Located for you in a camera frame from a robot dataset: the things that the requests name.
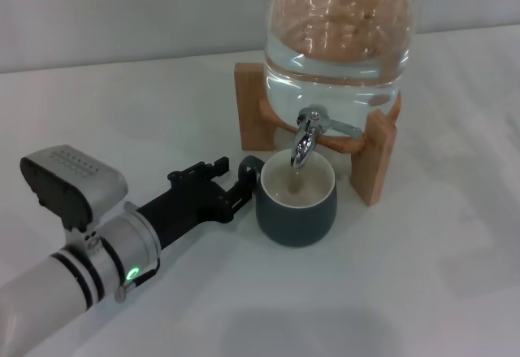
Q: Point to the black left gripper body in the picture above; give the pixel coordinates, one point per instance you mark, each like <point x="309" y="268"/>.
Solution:
<point x="183" y="210"/>

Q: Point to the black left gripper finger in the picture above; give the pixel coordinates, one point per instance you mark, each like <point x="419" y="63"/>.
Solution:
<point x="239" y="194"/>
<point x="199" y="170"/>

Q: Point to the black ceramic cup white inside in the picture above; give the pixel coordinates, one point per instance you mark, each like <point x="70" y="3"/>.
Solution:
<point x="296" y="223"/>

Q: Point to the chrome faucet with lever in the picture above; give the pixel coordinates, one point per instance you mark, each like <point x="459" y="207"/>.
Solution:
<point x="305" y="141"/>

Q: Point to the wooden dispenser stand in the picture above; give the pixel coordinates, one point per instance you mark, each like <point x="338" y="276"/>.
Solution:
<point x="252" y="105"/>

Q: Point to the clear glass water dispenser jar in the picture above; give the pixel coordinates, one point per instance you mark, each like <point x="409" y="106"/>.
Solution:
<point x="337" y="56"/>

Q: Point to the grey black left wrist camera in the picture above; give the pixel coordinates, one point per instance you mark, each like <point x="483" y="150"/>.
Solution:
<point x="69" y="182"/>

